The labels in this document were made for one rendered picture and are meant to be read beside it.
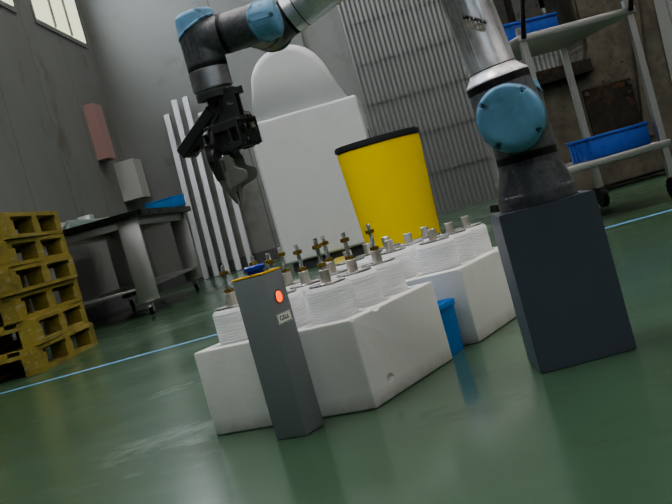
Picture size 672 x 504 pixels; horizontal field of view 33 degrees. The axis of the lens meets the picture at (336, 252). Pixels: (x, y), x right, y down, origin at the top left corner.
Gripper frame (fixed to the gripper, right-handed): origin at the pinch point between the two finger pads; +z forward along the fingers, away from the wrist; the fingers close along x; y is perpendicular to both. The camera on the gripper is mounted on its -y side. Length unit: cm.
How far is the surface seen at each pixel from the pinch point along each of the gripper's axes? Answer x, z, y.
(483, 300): 73, 38, 12
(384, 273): 36.9, 23.4, 7.2
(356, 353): 9.5, 35.0, 11.1
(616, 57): 594, -38, -72
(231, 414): 9.4, 42.4, -21.6
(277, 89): 543, -85, -303
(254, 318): -3.5, 22.8, -0.6
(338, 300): 13.9, 24.7, 7.8
